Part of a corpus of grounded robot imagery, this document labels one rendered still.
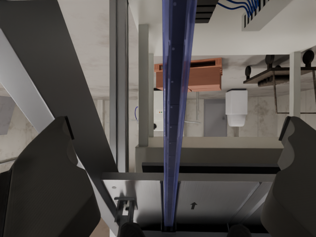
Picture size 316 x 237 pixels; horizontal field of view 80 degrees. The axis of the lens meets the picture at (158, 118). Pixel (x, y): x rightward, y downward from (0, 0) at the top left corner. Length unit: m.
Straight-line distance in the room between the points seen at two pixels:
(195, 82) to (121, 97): 2.72
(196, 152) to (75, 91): 0.48
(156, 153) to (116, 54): 0.30
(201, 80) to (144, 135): 2.60
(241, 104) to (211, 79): 3.60
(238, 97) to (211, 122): 3.67
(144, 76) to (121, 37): 0.16
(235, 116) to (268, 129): 3.48
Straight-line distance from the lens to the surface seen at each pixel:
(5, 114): 11.15
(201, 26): 0.68
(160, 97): 5.92
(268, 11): 0.56
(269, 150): 0.67
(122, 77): 0.47
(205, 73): 3.16
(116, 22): 0.53
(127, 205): 0.29
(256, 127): 9.69
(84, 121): 0.19
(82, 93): 0.18
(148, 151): 0.59
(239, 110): 6.61
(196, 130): 9.99
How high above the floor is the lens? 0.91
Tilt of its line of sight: level
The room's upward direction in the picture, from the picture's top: 180 degrees counter-clockwise
